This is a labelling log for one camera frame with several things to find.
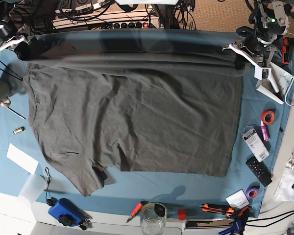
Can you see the red black clamp tool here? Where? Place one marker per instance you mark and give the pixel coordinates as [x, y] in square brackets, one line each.
[287, 50]

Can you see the white blister pack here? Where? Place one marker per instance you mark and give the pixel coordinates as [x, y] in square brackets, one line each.
[254, 143]

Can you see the small red cube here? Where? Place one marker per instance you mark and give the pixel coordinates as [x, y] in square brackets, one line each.
[182, 214]

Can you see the orange black utility knife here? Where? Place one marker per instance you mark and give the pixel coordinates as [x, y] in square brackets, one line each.
[219, 209]

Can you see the black remote control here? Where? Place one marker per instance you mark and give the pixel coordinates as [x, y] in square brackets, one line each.
[260, 170]

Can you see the black cable tie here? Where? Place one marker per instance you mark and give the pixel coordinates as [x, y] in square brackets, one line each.
[14, 74]
[11, 74]

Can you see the blue box with knob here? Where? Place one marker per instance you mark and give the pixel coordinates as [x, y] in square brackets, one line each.
[66, 213]

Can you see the small white card box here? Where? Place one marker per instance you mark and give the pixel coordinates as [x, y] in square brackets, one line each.
[237, 200]

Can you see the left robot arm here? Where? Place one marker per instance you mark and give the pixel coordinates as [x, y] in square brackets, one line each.
[270, 23]

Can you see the clear drinking glass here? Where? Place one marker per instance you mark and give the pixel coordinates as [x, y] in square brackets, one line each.
[153, 218]

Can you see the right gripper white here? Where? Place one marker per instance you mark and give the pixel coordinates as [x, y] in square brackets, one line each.
[20, 45]

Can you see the blue black spring clamp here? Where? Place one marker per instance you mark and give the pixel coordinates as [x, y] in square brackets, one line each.
[238, 226]

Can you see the black cable tie upper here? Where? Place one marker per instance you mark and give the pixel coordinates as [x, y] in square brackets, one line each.
[14, 74]

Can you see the white power strip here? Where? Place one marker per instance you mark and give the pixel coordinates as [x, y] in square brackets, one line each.
[124, 20]

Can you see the white paper slip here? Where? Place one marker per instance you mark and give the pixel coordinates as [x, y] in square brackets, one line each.
[22, 159]

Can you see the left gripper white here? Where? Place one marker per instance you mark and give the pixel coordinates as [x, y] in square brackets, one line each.
[252, 48]

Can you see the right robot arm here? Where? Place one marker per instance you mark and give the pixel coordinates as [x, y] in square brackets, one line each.
[10, 34]

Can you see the purple tape roll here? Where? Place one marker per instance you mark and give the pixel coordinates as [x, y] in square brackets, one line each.
[251, 192]

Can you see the red tape roll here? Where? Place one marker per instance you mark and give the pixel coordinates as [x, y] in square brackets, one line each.
[268, 117]

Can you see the white paper roll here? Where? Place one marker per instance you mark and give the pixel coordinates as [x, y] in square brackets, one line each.
[273, 83]

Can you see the blue table cloth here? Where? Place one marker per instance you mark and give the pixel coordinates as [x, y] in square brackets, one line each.
[124, 189]

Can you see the printed white paper sheet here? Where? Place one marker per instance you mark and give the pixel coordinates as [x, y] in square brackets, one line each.
[263, 85]

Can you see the dark grey T-shirt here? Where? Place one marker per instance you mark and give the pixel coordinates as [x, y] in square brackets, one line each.
[133, 111]

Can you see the translucent plastic cup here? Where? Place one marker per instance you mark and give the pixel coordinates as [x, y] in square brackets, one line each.
[32, 189]

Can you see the red handled screwdriver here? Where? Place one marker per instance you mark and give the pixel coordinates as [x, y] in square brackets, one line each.
[136, 210]

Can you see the black cable tie lower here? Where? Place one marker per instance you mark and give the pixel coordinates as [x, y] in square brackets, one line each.
[11, 74]

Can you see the gold AA battery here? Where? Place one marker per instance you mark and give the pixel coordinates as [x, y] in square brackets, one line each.
[18, 130]

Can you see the white plastic bag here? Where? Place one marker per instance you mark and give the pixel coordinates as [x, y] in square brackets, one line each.
[284, 191]

